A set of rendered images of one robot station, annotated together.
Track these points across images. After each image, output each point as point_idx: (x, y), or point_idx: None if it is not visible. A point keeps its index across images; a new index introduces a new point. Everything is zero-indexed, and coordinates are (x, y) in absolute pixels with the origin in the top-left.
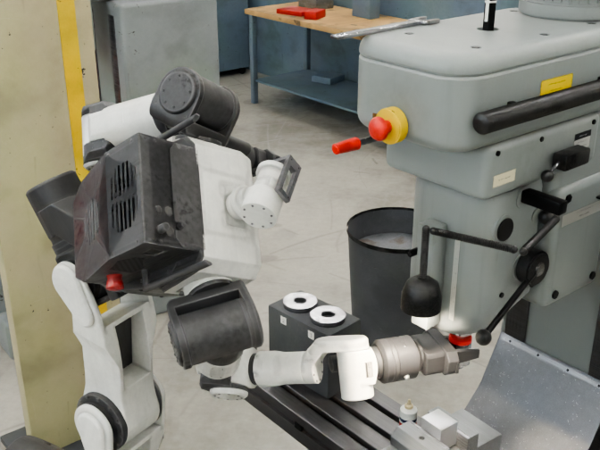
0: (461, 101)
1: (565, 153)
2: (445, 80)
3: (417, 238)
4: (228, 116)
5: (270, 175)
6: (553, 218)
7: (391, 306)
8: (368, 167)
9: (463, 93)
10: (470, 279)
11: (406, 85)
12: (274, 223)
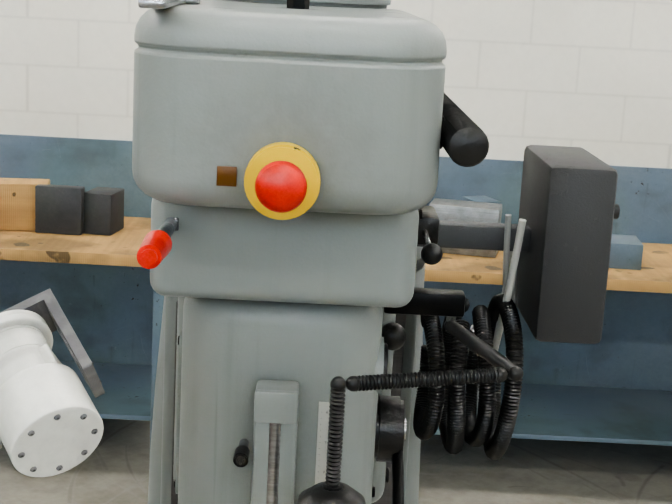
0: (428, 109)
1: (427, 215)
2: (407, 71)
3: (218, 432)
4: None
5: (34, 343)
6: (455, 323)
7: None
8: None
9: (432, 93)
10: (351, 474)
11: (311, 93)
12: (92, 451)
